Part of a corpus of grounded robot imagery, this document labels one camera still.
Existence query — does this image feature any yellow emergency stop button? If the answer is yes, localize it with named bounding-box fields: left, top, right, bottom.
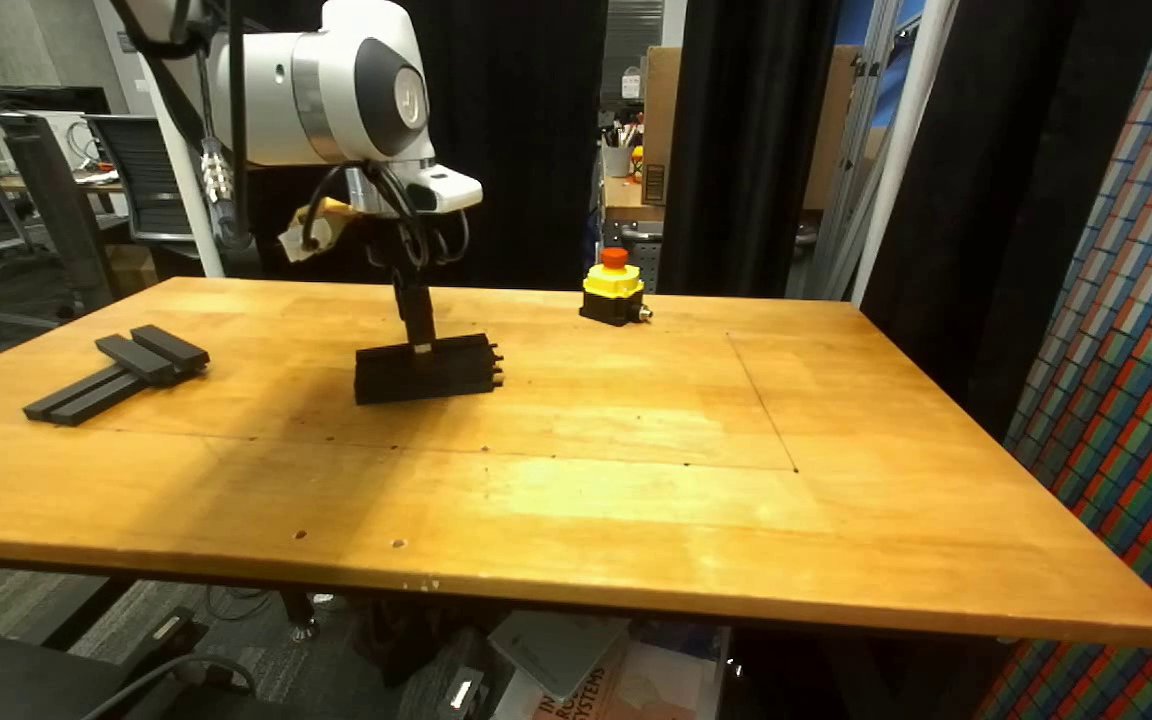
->
left=581, top=243, right=657, bottom=327

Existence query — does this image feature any brown cardboard sheet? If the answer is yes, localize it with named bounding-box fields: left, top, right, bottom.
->
left=799, top=36, right=871, bottom=215

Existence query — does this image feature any long black grooved piece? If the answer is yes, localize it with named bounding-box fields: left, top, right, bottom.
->
left=353, top=371, right=507, bottom=409
left=19, top=357, right=161, bottom=429

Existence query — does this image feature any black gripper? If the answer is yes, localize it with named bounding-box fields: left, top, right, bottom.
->
left=356, top=204, right=475, bottom=352

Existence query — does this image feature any white frame post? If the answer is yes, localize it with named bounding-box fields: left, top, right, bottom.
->
left=117, top=0, right=226, bottom=279
left=849, top=0, right=964, bottom=310

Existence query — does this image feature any white box red print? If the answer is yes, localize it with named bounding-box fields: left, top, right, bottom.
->
left=489, top=608, right=731, bottom=720

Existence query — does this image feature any black curtain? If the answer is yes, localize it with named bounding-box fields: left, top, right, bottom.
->
left=233, top=0, right=609, bottom=292
left=858, top=0, right=1152, bottom=444
left=659, top=0, right=858, bottom=301

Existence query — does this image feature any beige taped cable plug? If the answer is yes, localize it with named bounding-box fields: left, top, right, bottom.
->
left=276, top=197, right=343, bottom=268

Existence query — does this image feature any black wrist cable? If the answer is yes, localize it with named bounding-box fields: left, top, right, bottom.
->
left=304, top=154, right=475, bottom=279

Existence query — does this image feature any brown cardboard box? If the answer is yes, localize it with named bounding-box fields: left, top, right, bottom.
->
left=636, top=44, right=689, bottom=212

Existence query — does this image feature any short black grooved piece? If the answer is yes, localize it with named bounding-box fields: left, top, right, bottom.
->
left=353, top=330, right=503, bottom=367

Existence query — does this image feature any black bag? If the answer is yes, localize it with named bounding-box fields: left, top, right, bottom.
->
left=0, top=632, right=261, bottom=720

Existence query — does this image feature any colourful checkered panel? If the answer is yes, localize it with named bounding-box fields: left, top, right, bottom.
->
left=971, top=0, right=1152, bottom=720

